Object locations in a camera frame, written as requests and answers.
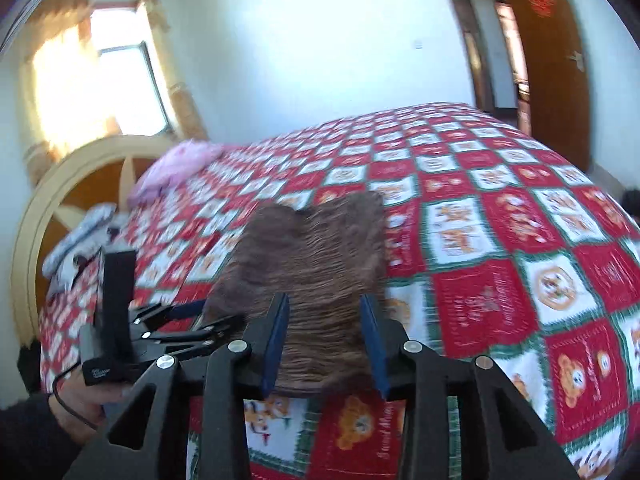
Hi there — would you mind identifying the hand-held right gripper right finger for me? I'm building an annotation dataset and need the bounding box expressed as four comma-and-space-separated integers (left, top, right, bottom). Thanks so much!
360, 294, 581, 480

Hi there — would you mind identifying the brown wooden door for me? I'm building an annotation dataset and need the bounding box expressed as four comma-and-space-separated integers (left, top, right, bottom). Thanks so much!
499, 0, 595, 172

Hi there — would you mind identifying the yellow patterned curtain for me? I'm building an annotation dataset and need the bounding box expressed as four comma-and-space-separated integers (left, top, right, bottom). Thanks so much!
136, 0, 209, 142
19, 0, 127, 182

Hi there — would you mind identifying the brown knitted sweater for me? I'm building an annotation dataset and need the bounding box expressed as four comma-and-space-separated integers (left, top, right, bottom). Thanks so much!
200, 190, 389, 394

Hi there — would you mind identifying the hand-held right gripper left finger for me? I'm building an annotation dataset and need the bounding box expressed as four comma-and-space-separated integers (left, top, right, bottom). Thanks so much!
65, 292, 291, 480

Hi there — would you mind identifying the grey pillow with dark shapes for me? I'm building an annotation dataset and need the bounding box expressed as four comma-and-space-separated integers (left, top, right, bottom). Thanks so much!
54, 252, 103, 293

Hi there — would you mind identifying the grey floral pillow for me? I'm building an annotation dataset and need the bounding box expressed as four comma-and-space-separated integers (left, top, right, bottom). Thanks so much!
42, 202, 119, 277

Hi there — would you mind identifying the window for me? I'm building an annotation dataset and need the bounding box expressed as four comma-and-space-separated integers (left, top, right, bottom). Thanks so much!
89, 6, 175, 137

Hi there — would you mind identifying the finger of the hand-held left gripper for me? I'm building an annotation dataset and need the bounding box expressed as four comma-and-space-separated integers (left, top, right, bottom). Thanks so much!
131, 300, 208, 332
145, 314, 247, 357

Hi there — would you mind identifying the pink quilt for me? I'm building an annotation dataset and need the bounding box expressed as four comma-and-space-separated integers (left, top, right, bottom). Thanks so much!
127, 140, 226, 207

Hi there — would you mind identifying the cream and wood headboard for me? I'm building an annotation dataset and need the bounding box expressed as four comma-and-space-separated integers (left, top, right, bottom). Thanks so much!
10, 135, 177, 347

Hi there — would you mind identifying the person's left hand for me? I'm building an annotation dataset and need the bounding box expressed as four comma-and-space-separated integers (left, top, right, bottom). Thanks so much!
49, 371, 135, 447

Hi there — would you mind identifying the black cable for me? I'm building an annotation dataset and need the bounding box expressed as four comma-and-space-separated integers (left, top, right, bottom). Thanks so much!
51, 359, 101, 432

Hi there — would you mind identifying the person's left forearm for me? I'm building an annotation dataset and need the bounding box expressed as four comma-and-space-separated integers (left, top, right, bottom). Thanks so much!
0, 392, 96, 480

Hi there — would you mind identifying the red checked printed blanket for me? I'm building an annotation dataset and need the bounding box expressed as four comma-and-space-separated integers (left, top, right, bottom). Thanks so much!
39, 102, 640, 480

